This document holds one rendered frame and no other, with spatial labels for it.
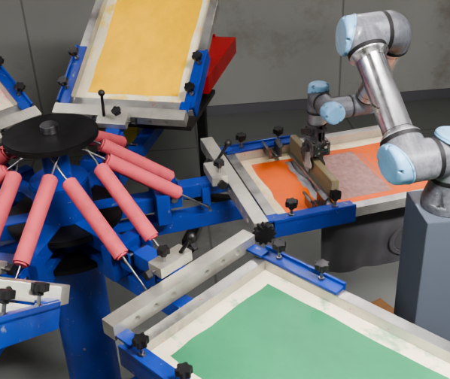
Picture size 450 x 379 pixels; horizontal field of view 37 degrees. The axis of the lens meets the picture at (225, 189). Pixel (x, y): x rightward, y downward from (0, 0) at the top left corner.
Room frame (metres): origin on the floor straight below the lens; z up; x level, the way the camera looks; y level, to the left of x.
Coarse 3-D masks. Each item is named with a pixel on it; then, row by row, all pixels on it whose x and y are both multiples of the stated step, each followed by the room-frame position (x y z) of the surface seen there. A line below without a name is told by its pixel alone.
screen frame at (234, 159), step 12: (336, 132) 2.62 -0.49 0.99; (348, 132) 2.61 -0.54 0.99; (360, 132) 2.61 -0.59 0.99; (372, 132) 2.63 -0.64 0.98; (288, 144) 2.53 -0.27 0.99; (228, 156) 2.44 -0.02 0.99; (240, 156) 2.47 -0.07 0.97; (252, 156) 2.48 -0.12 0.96; (264, 156) 2.50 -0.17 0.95; (240, 168) 2.33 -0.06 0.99; (252, 180) 2.23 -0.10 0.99; (252, 192) 2.15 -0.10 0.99; (264, 204) 2.06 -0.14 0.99; (360, 204) 2.03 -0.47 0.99; (372, 204) 2.03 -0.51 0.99; (384, 204) 2.04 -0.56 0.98; (396, 204) 2.05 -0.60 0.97
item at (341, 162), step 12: (372, 144) 2.56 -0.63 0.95; (324, 156) 2.47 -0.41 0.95; (336, 156) 2.47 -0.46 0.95; (348, 156) 2.46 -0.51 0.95; (264, 168) 2.39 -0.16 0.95; (276, 168) 2.39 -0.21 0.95; (288, 168) 2.38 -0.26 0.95; (336, 168) 2.37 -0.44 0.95; (348, 168) 2.36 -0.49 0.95; (360, 168) 2.36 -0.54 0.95; (264, 180) 2.30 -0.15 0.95; (276, 180) 2.29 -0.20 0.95; (288, 180) 2.29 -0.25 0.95
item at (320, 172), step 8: (296, 136) 2.47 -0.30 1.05; (296, 144) 2.41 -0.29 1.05; (296, 152) 2.41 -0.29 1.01; (312, 160) 2.26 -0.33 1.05; (320, 160) 2.26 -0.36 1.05; (312, 168) 2.25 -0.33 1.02; (320, 168) 2.19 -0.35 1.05; (312, 176) 2.25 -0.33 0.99; (320, 176) 2.19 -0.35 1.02; (328, 176) 2.13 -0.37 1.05; (320, 184) 2.18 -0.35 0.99; (328, 184) 2.12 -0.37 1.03; (336, 184) 2.10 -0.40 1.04; (328, 192) 2.11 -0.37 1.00
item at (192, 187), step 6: (180, 180) 2.17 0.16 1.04; (186, 180) 2.17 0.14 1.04; (192, 180) 2.16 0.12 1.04; (198, 180) 2.16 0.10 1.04; (204, 180) 2.16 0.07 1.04; (186, 186) 2.12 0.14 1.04; (192, 186) 2.13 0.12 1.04; (198, 186) 2.13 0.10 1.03; (204, 186) 2.14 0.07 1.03; (210, 186) 2.14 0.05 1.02; (216, 186) 2.15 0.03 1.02; (186, 192) 2.12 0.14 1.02; (192, 192) 2.12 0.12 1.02; (198, 192) 2.13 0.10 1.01; (210, 192) 2.14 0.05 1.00; (216, 192) 2.15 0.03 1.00; (222, 192) 2.15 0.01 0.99
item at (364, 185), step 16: (336, 176) 2.30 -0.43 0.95; (352, 176) 2.30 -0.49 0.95; (368, 176) 2.29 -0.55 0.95; (272, 192) 2.21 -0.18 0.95; (288, 192) 2.20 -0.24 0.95; (352, 192) 2.18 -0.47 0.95; (368, 192) 2.17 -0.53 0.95; (384, 192) 2.17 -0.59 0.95; (400, 192) 2.16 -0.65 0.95; (288, 208) 2.08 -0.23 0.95; (304, 208) 2.08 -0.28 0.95
